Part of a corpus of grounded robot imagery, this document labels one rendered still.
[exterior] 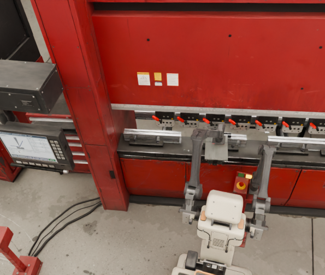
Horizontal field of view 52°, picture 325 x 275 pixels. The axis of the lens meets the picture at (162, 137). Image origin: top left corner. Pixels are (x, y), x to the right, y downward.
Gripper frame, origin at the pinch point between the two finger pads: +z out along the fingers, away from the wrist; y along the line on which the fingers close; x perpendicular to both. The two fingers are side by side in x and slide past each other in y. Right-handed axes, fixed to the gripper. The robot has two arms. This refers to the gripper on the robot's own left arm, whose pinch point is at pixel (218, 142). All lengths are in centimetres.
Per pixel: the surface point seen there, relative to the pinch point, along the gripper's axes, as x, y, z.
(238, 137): -6.8, -17.5, 8.8
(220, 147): 4.7, -2.0, -0.6
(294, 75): -37, -46, -53
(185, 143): -1.1, 27.2, 16.9
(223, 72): -37, 2, -53
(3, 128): 17, 139, -74
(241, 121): -14.4, -16.9, -12.1
